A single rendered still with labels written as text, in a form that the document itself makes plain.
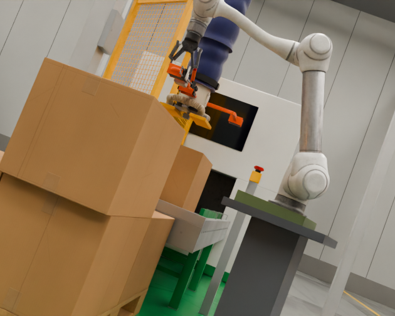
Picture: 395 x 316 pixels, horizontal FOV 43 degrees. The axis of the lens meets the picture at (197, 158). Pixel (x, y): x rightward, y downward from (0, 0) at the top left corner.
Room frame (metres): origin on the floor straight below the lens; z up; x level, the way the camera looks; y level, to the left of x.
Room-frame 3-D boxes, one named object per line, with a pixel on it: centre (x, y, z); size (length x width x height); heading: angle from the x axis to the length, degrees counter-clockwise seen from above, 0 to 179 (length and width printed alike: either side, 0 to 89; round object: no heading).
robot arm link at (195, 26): (2.44, 0.24, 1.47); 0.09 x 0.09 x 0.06
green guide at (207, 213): (4.33, -0.34, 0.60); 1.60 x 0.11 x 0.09; 171
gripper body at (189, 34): (2.43, 0.24, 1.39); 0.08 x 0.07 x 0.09; 81
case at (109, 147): (1.89, 0.34, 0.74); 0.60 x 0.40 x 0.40; 170
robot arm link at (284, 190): (2.48, -0.52, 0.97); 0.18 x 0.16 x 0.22; 1
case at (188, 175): (3.22, 0.13, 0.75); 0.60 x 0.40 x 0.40; 171
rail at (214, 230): (3.97, -0.34, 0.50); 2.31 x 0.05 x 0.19; 171
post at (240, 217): (3.35, -0.41, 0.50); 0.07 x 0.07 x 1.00; 81
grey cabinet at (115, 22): (3.75, 0.96, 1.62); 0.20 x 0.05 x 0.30; 171
